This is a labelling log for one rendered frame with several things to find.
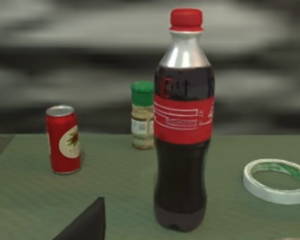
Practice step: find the cola bottle with red cap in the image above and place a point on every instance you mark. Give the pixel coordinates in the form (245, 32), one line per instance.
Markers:
(182, 155)

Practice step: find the red soda can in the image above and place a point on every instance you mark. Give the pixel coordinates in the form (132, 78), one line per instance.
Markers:
(63, 140)

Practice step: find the white tape roll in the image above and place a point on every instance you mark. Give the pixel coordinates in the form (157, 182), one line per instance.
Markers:
(250, 180)

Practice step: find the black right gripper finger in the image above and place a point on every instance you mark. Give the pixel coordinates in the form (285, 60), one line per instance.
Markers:
(87, 222)

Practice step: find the green-capped spice jar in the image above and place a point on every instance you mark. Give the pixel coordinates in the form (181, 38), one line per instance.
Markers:
(142, 117)

